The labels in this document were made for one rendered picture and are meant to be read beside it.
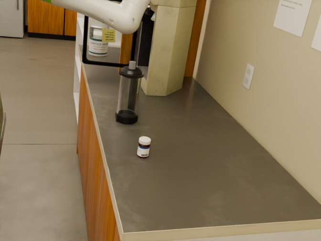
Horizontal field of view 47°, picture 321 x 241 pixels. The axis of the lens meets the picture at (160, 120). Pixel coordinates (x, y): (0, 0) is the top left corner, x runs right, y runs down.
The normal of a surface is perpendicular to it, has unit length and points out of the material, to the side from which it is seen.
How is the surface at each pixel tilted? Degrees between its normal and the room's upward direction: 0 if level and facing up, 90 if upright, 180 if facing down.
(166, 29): 90
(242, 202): 0
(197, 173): 0
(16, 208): 0
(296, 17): 90
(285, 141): 90
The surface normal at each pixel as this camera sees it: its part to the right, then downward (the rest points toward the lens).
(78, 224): 0.14, -0.90
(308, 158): -0.96, -0.02
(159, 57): 0.26, 0.43
